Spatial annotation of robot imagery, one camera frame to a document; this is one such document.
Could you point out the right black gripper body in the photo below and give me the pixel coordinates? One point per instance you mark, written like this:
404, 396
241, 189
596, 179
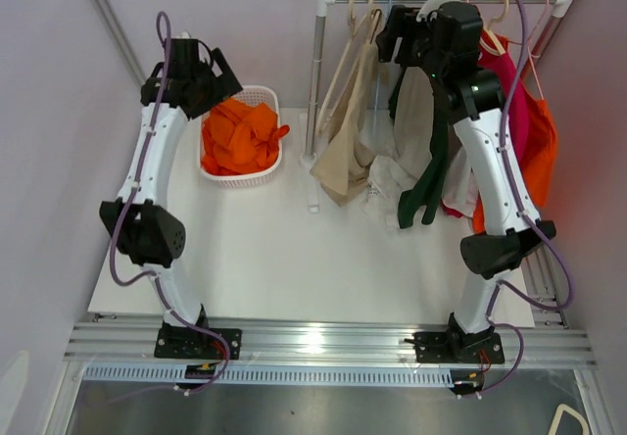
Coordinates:
416, 48

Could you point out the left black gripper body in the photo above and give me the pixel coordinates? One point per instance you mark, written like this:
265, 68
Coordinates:
210, 92

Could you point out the light blue wire hanger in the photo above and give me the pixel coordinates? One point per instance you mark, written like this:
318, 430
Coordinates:
381, 76

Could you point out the orange t shirt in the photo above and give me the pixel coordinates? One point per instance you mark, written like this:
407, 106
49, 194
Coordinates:
217, 131
256, 139

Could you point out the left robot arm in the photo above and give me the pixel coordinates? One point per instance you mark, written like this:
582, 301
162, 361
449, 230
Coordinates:
143, 229

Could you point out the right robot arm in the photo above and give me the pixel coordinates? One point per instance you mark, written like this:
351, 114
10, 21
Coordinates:
469, 98

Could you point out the beige shirt wooden hanger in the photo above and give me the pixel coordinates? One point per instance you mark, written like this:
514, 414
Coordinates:
373, 17

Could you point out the wooden hanger on magenta shirt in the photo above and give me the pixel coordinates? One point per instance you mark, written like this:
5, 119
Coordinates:
489, 41

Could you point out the beige t shirt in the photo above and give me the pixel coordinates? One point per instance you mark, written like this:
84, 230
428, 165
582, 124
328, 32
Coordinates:
343, 167

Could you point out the white perforated plastic basket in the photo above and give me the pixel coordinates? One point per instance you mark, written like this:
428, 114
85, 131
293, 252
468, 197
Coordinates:
252, 96

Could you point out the peach garment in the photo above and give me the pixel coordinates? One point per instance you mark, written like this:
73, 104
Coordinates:
413, 122

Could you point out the clothes rack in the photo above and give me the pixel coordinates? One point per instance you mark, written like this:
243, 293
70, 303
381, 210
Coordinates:
535, 44

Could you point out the dark green garment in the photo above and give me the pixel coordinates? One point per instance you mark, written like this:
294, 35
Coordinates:
425, 195

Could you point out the far right orange garment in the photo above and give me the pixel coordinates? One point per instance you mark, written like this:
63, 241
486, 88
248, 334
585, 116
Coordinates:
532, 129

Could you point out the white garment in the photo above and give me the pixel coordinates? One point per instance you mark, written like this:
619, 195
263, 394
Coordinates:
387, 180

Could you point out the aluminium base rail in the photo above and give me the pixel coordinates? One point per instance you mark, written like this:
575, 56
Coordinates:
312, 353

